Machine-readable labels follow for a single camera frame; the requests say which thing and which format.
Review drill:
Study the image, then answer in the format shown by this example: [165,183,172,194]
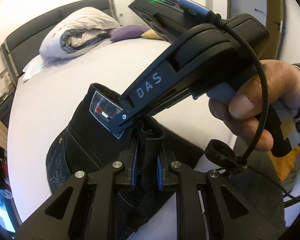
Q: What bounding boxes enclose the black denim pants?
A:
[46,83,204,239]

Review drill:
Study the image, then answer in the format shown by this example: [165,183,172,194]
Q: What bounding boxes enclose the person's right hand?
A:
[207,59,300,152]

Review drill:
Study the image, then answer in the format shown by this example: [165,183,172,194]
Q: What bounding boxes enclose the yellow cushion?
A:
[141,29,162,40]

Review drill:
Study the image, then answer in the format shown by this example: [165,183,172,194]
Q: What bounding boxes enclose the purple cushion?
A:
[108,24,150,42]

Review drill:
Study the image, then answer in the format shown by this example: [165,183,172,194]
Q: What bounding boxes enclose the folded white grey duvet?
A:
[39,7,120,59]

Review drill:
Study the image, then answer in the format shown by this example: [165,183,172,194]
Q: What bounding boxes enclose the dark bedside table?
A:
[0,87,16,128]

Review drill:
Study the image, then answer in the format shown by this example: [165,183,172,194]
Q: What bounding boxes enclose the grey upholstered headboard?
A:
[0,0,117,86]

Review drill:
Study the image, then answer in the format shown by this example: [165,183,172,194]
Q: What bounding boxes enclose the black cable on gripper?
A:
[177,0,300,205]

